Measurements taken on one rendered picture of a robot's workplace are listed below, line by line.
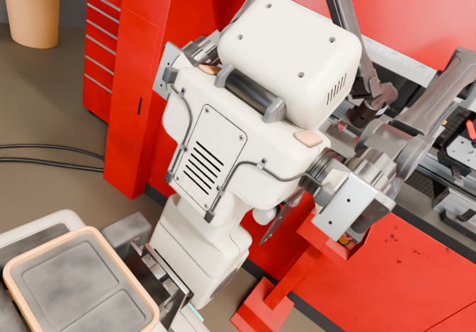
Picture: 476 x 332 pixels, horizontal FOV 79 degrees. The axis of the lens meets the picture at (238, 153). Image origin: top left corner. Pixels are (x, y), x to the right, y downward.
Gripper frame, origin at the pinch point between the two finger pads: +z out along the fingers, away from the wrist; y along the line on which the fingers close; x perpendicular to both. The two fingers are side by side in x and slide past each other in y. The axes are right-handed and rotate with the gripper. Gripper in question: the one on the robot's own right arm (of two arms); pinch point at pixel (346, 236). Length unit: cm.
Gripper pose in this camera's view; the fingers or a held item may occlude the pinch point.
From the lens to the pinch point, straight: 119.4
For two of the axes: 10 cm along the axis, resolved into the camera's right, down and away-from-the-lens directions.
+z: -1.8, 6.4, 7.5
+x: -7.5, -5.8, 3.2
